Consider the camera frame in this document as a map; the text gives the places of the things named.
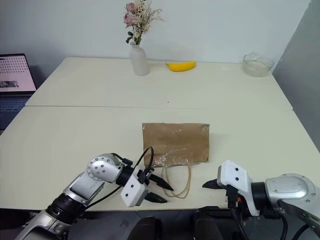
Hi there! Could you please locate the dried flower bouquet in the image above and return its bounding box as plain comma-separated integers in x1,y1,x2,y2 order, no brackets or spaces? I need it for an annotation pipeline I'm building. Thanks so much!
122,0,166,47

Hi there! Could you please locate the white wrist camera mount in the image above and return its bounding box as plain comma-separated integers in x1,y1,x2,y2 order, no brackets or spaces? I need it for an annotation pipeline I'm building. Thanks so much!
120,174,149,208
216,159,261,217

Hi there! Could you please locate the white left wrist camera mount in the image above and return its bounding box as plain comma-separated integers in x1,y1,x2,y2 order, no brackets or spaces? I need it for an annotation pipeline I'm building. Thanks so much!
120,174,149,208

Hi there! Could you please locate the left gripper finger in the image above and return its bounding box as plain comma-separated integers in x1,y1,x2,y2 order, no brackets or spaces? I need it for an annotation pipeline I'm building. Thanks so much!
144,191,168,204
149,173,175,192

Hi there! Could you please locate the yellow banana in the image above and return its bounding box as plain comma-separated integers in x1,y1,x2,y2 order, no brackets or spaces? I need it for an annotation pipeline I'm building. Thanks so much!
164,60,197,73

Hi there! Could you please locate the brown paper bag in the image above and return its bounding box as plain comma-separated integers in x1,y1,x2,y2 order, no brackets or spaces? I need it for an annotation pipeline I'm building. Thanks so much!
141,122,211,200

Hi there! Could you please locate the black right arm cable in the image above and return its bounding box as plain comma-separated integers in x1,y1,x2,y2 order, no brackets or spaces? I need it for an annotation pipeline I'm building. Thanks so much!
228,206,311,240

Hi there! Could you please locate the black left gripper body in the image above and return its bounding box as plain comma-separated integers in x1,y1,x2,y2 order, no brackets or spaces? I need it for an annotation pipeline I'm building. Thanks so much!
137,168,153,187

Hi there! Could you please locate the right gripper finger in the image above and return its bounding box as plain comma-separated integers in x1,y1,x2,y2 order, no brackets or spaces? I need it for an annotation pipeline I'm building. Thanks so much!
201,177,221,190

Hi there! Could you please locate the glass bowl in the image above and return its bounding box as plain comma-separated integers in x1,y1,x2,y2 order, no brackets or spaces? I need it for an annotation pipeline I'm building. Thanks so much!
242,51,276,78

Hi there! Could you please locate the open laptop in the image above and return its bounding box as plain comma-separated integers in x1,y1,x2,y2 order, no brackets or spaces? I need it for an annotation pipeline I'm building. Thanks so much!
0,52,38,131

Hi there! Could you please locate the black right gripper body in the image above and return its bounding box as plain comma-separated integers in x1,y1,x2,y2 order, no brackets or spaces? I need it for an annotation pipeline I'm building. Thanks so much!
225,185,243,209

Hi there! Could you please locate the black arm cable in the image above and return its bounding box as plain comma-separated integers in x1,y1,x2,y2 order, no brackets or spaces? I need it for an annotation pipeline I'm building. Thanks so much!
82,145,155,212
228,206,311,240

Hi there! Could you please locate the white ceramic vase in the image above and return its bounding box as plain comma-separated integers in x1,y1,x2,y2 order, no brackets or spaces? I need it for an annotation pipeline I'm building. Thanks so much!
128,41,150,77

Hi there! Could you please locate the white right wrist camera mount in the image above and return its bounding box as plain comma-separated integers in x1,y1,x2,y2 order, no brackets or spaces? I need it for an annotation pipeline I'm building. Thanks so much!
216,159,261,217

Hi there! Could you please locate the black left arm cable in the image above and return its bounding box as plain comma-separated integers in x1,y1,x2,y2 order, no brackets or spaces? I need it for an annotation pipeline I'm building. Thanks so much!
82,145,155,212

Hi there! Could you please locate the dark rounded shape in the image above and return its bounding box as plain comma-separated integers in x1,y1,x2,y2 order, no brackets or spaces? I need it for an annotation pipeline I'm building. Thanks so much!
129,215,164,240

